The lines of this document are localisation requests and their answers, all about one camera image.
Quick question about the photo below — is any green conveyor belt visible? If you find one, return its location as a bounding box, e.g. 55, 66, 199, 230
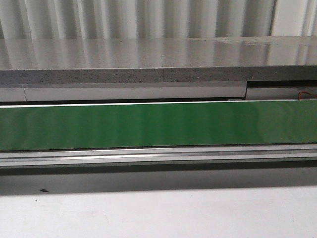
0, 100, 317, 151

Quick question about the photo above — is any grey stone counter slab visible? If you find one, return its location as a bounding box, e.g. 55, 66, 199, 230
0, 36, 317, 85

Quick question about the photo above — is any aluminium conveyor frame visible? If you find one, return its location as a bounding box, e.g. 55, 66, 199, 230
0, 102, 317, 167

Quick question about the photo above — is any red wire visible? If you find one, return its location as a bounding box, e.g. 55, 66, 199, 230
297, 92, 317, 101

